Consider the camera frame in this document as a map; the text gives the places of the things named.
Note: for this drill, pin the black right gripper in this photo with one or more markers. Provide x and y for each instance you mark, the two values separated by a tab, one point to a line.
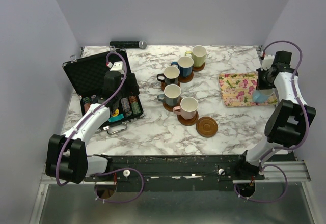
263	80

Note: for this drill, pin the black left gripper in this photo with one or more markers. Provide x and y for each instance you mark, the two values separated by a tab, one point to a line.
132	89

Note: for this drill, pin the light blue mug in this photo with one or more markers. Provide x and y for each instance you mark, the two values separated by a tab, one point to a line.
260	96

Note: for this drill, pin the grey blue mug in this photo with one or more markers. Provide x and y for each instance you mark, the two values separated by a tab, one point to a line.
171	95

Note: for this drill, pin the teal mug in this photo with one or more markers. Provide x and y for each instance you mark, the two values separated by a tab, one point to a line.
169	76

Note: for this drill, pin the brown wooden coaster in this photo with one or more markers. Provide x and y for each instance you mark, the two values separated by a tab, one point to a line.
206	127
163	85
188	122
170	108
197	69
186	79

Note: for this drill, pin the dark blue mug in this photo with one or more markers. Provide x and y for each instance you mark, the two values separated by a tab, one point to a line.
184	64

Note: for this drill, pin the pink mug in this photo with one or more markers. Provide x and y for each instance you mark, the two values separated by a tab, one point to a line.
187	108

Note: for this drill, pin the light green mug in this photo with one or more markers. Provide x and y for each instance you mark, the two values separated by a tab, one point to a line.
198	54

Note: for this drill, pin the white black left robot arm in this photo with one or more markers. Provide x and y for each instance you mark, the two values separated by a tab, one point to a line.
67	160

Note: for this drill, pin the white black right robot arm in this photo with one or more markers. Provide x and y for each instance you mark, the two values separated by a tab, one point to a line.
288	124

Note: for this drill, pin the yellow dealer button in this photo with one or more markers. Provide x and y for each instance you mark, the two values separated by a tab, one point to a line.
115	113

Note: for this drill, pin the floral serving tray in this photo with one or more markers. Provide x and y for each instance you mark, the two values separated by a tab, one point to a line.
237	90

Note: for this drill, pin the teal rectangular block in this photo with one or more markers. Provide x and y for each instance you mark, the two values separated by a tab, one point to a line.
116	118

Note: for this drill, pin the black microphone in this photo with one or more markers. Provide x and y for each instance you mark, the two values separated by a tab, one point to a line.
129	44

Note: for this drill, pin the black poker chip case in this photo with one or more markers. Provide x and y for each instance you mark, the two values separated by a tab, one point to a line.
87	77

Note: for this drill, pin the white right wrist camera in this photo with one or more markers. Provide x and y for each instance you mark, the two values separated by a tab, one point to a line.
266	61

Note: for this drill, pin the aluminium mounting rail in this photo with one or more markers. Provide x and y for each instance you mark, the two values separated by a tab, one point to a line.
292	171

